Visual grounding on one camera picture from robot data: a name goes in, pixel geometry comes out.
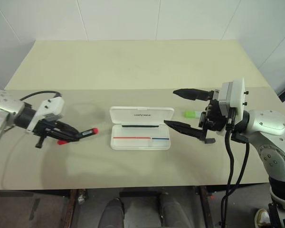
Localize white plastic pencil case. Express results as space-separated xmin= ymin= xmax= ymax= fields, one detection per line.
xmin=109 ymin=105 xmax=175 ymax=151

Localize white and yellow shoe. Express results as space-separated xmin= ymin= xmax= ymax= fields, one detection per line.
xmin=255 ymin=208 xmax=272 ymax=227

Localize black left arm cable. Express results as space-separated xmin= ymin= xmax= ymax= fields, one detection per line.
xmin=19 ymin=90 xmax=63 ymax=102

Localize black marker with red cap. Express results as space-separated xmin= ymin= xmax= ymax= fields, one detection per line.
xmin=57 ymin=127 xmax=99 ymax=146

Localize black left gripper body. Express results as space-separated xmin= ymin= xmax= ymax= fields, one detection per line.
xmin=33 ymin=115 xmax=64 ymax=149

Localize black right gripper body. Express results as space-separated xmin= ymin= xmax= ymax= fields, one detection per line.
xmin=198 ymin=89 xmax=229 ymax=145

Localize black table crossbar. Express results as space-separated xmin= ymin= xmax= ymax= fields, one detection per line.
xmin=119 ymin=190 xmax=170 ymax=198

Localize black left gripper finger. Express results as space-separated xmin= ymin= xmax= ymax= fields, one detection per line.
xmin=47 ymin=129 xmax=81 ymax=143
xmin=56 ymin=120 xmax=81 ymax=137

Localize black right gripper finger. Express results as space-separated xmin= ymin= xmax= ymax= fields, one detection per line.
xmin=163 ymin=120 xmax=204 ymax=142
xmin=172 ymin=88 xmax=214 ymax=102

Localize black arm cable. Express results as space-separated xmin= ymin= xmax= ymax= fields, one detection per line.
xmin=19 ymin=90 xmax=63 ymax=102
xmin=218 ymin=120 xmax=236 ymax=228
xmin=222 ymin=133 xmax=250 ymax=228

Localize dark grey rounded shape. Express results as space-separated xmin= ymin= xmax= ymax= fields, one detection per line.
xmin=160 ymin=193 xmax=185 ymax=228
xmin=101 ymin=198 xmax=125 ymax=228

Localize marker with green cap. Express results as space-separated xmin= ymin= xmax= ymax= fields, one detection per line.
xmin=183 ymin=110 xmax=203 ymax=119

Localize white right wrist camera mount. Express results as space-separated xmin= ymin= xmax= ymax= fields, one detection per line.
xmin=218 ymin=77 xmax=249 ymax=122

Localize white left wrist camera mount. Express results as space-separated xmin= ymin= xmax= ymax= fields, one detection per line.
xmin=26 ymin=96 xmax=65 ymax=133

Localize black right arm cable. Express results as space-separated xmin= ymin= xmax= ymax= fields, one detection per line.
xmin=222 ymin=133 xmax=250 ymax=228
xmin=218 ymin=120 xmax=236 ymax=228

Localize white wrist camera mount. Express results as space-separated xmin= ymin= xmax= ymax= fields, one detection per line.
xmin=218 ymin=77 xmax=249 ymax=122
xmin=26 ymin=96 xmax=65 ymax=133

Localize rusty metal table bar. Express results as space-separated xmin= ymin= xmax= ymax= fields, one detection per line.
xmin=198 ymin=186 xmax=215 ymax=228
xmin=68 ymin=189 xmax=77 ymax=228

